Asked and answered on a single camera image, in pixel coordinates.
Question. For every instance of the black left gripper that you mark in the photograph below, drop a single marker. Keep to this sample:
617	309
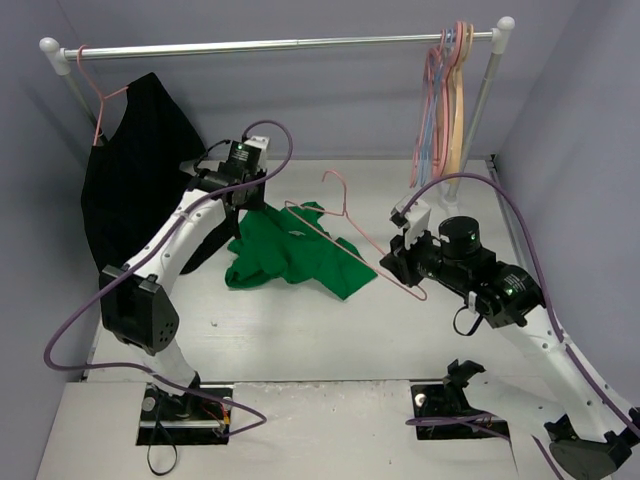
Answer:
245	198

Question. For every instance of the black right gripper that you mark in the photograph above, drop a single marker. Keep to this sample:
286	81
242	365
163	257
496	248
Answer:
400	259

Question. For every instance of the green t shirt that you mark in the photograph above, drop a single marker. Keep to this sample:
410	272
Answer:
291	244

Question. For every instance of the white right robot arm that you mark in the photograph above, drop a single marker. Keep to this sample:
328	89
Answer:
589	430

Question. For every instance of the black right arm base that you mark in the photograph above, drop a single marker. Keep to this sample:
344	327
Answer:
441	411

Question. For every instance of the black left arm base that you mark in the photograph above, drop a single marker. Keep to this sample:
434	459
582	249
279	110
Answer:
181	421

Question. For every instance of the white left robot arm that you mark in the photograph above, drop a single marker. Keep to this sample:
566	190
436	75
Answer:
139	312

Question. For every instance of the beige plastic hanger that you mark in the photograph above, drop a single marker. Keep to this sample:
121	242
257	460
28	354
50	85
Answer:
455	115

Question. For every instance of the black t shirt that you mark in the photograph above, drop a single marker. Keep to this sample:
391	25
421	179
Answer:
134	182

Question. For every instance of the metal clothes rack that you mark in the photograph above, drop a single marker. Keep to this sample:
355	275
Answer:
61	58

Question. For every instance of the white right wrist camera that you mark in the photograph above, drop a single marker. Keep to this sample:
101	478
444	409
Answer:
412	217

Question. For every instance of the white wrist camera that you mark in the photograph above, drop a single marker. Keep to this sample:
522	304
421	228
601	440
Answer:
262	143
412	217

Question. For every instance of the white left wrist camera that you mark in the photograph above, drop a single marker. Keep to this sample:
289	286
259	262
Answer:
262	143

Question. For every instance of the blue wire hanger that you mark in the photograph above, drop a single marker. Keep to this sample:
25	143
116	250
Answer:
435	63

